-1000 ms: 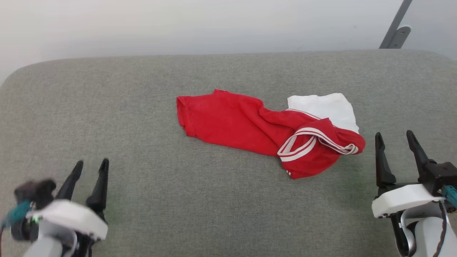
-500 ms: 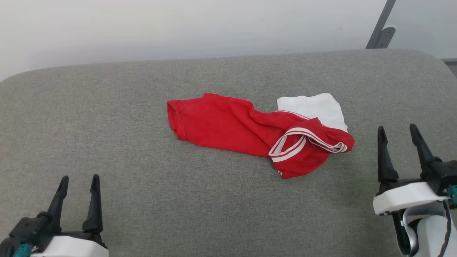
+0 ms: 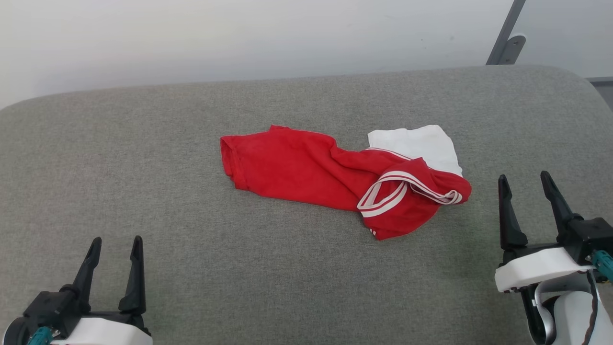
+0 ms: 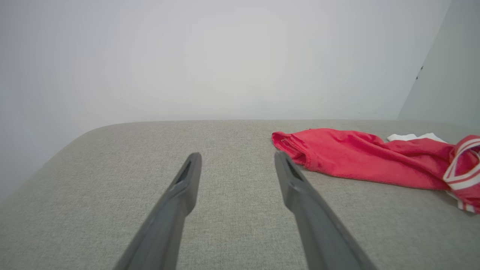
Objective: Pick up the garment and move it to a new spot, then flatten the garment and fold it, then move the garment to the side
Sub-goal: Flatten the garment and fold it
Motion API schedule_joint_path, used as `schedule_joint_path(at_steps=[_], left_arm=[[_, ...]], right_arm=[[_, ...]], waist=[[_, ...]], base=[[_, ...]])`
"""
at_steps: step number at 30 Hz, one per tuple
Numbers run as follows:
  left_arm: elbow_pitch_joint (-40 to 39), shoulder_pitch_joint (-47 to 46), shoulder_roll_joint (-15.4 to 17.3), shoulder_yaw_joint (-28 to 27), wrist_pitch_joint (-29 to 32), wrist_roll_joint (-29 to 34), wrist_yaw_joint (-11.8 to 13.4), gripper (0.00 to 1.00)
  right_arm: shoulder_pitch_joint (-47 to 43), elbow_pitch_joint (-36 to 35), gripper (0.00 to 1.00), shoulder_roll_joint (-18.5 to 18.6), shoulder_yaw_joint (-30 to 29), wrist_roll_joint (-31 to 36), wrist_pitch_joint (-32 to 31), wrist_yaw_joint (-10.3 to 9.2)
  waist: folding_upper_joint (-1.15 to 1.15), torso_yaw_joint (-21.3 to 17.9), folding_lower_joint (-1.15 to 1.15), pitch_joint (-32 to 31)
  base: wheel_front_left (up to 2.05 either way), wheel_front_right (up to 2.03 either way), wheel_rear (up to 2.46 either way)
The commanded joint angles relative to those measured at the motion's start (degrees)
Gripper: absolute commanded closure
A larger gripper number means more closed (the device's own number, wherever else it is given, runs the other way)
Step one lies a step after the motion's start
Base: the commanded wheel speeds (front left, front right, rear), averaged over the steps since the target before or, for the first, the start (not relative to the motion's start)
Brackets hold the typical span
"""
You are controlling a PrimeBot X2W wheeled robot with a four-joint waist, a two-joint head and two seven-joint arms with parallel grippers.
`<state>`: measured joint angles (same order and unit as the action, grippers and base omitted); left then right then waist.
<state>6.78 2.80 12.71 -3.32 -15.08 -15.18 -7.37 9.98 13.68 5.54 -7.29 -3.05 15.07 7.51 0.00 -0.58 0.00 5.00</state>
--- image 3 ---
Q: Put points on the grey slanted metal bar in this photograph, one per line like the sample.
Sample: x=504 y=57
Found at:
x=508 y=24

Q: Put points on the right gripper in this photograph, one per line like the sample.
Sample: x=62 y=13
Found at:
x=541 y=268

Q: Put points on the red and white jersey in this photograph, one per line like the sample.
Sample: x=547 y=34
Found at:
x=287 y=167

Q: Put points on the teal left gripper plug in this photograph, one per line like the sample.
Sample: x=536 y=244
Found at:
x=40 y=336

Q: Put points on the grey metal bracket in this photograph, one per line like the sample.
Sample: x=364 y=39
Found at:
x=513 y=48

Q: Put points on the teal right gripper plug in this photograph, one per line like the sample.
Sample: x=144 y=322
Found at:
x=603 y=263

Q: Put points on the grey fabric sofa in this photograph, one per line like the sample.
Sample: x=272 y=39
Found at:
x=191 y=239

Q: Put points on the teal gripper plug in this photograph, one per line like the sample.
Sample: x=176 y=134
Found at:
x=40 y=336
x=603 y=263

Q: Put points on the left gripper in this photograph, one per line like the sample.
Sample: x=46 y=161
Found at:
x=96 y=333

